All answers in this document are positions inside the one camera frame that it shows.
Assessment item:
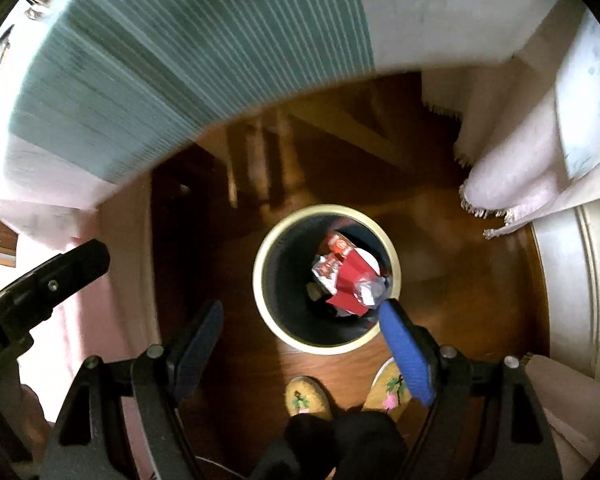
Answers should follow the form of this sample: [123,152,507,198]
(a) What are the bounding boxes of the person's black trouser legs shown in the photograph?
[250,407,422,480]

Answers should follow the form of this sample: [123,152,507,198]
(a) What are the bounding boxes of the white fringed curtain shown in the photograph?
[422,5,600,241]

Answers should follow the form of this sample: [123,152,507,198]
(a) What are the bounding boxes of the cream rimmed dark bin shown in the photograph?
[252,204,402,356]

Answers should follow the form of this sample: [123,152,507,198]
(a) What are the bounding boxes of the pink blanket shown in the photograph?
[15,200,157,480]

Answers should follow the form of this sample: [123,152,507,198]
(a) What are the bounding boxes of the person's left hand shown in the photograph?
[20,384,49,442]

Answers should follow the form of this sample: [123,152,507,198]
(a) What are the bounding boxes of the silver wrapper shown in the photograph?
[352,275,389,309]

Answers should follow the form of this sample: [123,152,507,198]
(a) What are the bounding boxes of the white and teal striped tablecloth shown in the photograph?
[0,0,570,211]

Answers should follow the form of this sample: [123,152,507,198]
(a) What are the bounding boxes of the white window frame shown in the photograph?
[532,194,600,387]

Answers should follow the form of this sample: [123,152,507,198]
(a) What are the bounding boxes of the red and white packet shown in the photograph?
[311,254,344,294]

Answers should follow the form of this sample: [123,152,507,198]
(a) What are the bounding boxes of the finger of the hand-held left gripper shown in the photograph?
[0,239,112,333]

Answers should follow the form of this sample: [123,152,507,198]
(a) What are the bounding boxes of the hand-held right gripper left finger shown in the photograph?
[40,300,226,480]

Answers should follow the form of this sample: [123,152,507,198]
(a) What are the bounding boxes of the red cardboard box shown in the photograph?
[324,230,382,318]

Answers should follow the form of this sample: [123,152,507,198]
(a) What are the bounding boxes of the yellow embroidered slipper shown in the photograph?
[285,376,334,419]
[362,357,412,414]

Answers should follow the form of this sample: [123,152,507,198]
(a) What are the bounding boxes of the pale pink cloth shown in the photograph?
[525,354,600,480]

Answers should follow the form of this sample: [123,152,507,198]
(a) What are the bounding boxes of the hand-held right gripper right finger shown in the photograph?
[378,297,563,480]

